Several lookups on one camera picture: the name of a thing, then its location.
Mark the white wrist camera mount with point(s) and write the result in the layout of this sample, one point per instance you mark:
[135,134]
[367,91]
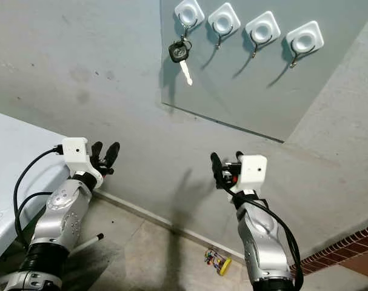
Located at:
[74,150]
[253,171]

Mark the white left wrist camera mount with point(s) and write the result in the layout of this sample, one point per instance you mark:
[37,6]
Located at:
[74,150]

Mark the white wall hook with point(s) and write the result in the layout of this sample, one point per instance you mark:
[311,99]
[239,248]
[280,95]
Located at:
[262,29]
[188,12]
[224,21]
[305,39]

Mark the small yellow toy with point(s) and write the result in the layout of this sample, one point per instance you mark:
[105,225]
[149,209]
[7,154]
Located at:
[224,264]

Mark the black headed car key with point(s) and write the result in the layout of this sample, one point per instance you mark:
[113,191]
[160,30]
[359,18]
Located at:
[177,51]

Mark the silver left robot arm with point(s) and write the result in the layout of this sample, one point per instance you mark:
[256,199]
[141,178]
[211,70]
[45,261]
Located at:
[62,209]

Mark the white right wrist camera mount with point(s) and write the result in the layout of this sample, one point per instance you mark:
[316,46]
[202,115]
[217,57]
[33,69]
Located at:
[253,171]

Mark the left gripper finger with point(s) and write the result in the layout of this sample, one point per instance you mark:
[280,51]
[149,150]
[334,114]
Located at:
[112,154]
[96,151]

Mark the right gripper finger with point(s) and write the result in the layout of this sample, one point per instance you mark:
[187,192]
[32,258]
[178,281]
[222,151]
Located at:
[239,157]
[217,165]

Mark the red brick tile edging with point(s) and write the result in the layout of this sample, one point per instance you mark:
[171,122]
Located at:
[341,245]

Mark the grey wall board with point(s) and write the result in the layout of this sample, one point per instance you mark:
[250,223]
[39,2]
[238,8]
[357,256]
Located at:
[244,91]

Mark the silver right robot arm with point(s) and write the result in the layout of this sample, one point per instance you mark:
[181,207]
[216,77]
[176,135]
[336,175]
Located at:
[259,236]

